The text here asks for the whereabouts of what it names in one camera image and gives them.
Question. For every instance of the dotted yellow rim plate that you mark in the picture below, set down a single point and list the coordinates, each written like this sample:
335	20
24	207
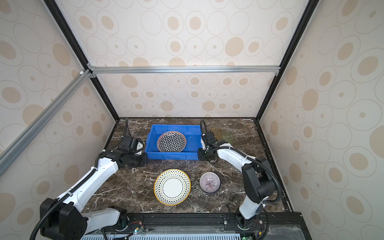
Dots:
172	187

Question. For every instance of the left diagonal aluminium rail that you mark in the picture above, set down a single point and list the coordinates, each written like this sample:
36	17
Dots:
26	137

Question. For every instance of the blue plastic bin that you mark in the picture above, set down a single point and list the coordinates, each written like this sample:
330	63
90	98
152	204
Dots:
190	152

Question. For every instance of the purple striped small bowl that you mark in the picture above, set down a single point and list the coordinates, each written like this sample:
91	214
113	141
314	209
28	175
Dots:
210	182

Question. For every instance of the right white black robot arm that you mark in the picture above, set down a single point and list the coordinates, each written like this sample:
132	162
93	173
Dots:
260	184

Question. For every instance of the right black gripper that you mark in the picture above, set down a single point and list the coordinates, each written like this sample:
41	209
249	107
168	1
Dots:
200	156

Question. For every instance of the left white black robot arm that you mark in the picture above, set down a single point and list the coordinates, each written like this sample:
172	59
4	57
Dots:
87	192

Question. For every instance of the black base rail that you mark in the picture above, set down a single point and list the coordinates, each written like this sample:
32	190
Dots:
208	226

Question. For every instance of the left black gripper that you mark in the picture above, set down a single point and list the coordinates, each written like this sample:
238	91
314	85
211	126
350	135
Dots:
144	163

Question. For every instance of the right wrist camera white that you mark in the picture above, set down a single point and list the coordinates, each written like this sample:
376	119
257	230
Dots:
203	141

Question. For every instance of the horizontal aluminium back rail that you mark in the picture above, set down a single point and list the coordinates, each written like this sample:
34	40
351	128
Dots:
185	70

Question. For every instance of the flower pattern orange rim plate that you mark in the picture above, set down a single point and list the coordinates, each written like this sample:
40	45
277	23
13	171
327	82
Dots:
171	142

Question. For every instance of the green translucent cup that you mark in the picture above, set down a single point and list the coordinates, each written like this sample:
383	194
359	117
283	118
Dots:
229	137

